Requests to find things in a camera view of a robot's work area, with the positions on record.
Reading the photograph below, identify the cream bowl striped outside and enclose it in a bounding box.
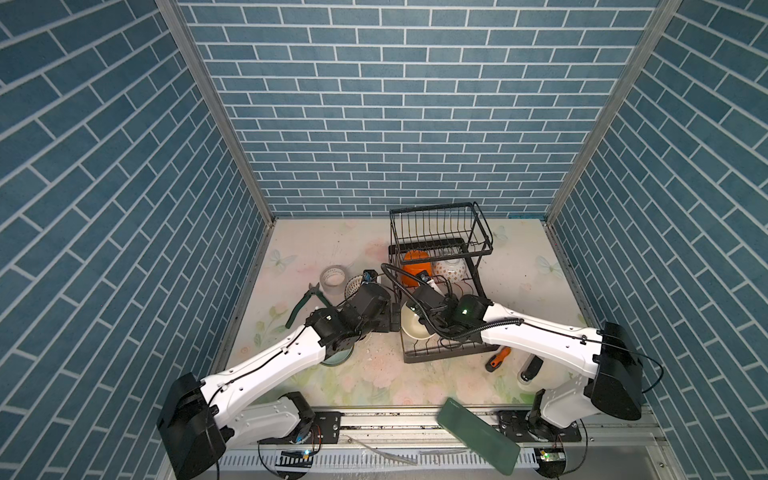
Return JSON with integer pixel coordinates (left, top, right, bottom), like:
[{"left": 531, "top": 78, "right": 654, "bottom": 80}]
[{"left": 400, "top": 304, "right": 434, "bottom": 341}]

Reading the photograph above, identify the orange plastic bowl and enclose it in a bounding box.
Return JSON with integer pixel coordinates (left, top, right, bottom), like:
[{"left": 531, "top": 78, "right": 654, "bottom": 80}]
[{"left": 402, "top": 250, "right": 433, "bottom": 279}]

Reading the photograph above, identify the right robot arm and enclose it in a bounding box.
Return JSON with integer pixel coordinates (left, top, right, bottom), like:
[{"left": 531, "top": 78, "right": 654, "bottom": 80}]
[{"left": 405, "top": 284, "right": 643, "bottom": 429}]

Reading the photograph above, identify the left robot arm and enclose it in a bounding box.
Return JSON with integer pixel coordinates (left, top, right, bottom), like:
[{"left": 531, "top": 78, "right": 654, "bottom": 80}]
[{"left": 157, "top": 282, "right": 391, "bottom": 479}]

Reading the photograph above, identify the black and white marker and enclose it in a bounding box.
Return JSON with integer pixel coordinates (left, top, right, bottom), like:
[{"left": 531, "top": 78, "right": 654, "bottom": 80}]
[{"left": 519, "top": 355, "right": 543, "bottom": 384}]

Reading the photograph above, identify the dark green rectangular tray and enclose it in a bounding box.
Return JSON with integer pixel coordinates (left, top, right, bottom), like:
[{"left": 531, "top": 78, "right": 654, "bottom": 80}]
[{"left": 436, "top": 398, "right": 520, "bottom": 476}]

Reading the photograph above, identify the orange handled screwdriver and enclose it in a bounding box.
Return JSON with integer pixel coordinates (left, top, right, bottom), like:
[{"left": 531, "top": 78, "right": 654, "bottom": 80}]
[{"left": 485, "top": 347, "right": 511, "bottom": 372}]

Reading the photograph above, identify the black wire dish rack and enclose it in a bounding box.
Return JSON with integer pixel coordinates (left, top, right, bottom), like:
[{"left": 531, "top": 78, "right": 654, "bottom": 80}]
[{"left": 388, "top": 202, "right": 495, "bottom": 364}]

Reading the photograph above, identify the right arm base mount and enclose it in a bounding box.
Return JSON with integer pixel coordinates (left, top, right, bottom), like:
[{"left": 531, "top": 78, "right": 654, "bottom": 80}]
[{"left": 496, "top": 389, "right": 582, "bottom": 443}]

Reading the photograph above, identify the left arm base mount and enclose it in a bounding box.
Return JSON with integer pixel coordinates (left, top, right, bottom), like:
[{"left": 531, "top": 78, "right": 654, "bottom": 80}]
[{"left": 262, "top": 392, "right": 342, "bottom": 445}]

